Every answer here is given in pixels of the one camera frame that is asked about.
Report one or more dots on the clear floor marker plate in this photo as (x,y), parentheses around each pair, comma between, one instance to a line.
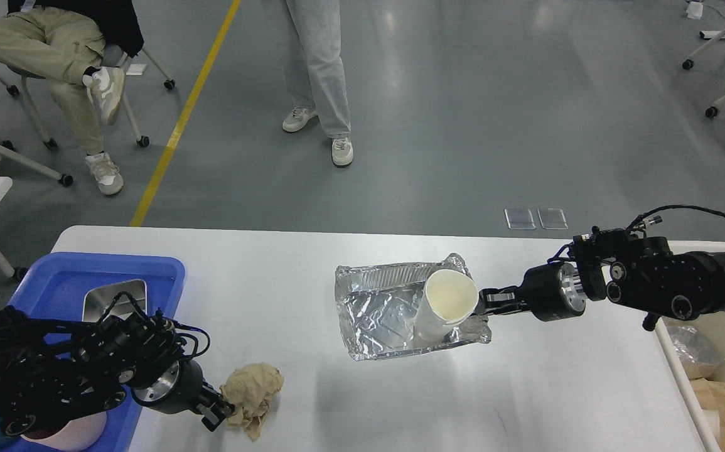
(552,219)

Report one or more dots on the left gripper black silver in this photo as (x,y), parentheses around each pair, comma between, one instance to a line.
(181,387)

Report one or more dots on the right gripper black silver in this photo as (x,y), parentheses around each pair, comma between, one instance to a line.
(553,291)

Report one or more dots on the stainless steel rectangular container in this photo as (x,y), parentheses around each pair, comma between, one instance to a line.
(122,297)

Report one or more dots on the pink mug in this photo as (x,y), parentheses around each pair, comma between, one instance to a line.
(76,435)

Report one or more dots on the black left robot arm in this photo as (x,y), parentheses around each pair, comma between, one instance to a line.
(56,371)

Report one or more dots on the seated person khaki trousers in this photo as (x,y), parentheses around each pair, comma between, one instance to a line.
(64,43)

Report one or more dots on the white paper cup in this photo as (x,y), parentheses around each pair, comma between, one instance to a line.
(449,297)

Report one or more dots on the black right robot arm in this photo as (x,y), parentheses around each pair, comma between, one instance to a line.
(625,266)

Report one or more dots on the blue plastic tray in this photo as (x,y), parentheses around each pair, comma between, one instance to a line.
(54,288)

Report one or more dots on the standing person grey jeans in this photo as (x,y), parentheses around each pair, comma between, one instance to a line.
(317,24)

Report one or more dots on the aluminium foil tray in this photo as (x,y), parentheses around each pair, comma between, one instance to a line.
(377,306)

